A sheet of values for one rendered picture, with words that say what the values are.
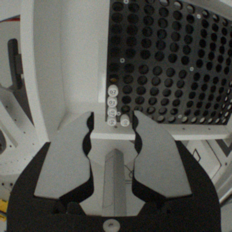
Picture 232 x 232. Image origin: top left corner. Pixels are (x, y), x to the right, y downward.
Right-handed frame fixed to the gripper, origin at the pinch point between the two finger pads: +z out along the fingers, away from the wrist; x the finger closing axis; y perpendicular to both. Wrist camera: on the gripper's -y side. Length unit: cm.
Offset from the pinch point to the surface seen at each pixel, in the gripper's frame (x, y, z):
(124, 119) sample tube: 1.4, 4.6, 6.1
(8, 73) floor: -95, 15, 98
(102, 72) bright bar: -1.7, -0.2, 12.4
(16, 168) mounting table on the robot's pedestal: -43, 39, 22
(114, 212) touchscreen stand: -1, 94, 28
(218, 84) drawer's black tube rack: 15.8, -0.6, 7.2
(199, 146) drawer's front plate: 20.3, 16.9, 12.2
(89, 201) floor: -44, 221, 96
